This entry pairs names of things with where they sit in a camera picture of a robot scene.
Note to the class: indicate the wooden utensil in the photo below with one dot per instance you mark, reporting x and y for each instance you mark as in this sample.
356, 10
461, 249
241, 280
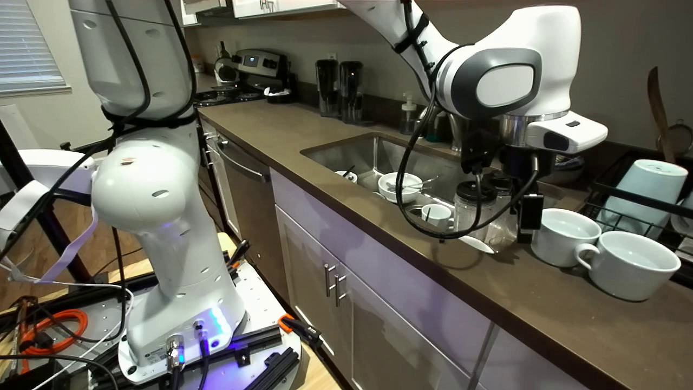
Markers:
658, 108

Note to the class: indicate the robot cart table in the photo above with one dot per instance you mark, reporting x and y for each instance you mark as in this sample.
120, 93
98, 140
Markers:
262, 303

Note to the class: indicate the stainless steel dishwasher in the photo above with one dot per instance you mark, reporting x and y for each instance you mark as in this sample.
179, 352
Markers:
252, 218

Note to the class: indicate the stainless steel sink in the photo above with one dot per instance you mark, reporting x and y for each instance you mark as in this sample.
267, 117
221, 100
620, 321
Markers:
361, 154

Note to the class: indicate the black aluminium rail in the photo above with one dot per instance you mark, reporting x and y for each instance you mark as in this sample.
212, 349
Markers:
271, 369

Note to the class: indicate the small white ramekin cup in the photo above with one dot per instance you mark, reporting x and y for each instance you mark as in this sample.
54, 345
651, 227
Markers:
436, 214

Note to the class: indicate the black orange clamp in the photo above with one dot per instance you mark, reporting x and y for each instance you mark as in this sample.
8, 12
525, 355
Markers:
305, 334

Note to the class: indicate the white pitcher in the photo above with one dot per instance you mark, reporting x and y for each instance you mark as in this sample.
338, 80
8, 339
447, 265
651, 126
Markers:
651, 181

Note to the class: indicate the black dish rack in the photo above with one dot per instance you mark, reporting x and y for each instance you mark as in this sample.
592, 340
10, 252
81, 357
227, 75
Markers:
643, 199

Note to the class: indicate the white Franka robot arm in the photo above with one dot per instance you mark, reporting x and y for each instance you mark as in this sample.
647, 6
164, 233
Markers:
165, 218

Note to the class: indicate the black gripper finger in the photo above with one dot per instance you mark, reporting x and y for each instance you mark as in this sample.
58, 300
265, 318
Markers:
530, 218

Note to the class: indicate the white upper cabinet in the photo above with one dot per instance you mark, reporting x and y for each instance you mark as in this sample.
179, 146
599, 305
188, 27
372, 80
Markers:
289, 5

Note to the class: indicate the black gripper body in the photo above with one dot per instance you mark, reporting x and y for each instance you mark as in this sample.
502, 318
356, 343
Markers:
524, 169

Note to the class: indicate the black tripod stand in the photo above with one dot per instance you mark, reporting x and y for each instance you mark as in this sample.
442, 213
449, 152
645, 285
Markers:
64, 238

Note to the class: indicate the lavender drawer stack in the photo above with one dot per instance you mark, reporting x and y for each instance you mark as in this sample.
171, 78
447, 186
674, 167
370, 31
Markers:
528, 369

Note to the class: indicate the lavender cabinet door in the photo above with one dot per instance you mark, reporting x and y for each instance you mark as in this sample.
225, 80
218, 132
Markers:
305, 288
403, 353

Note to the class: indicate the white window blind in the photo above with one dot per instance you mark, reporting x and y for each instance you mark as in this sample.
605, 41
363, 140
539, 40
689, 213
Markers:
25, 44

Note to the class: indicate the black tumbler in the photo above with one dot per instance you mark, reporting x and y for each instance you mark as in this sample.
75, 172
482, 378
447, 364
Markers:
352, 90
328, 87

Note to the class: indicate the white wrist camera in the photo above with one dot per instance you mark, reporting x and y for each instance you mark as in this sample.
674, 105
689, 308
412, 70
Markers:
571, 132

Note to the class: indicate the white curved plastic object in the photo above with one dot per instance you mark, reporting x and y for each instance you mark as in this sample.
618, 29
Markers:
44, 165

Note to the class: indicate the clear soap dispenser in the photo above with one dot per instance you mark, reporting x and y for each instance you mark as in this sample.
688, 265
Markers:
410, 115

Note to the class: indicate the white ceramic cup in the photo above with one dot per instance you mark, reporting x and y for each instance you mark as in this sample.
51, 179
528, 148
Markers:
564, 241
630, 272

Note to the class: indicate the white bowl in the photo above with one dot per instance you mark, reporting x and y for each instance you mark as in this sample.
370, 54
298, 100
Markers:
401, 189

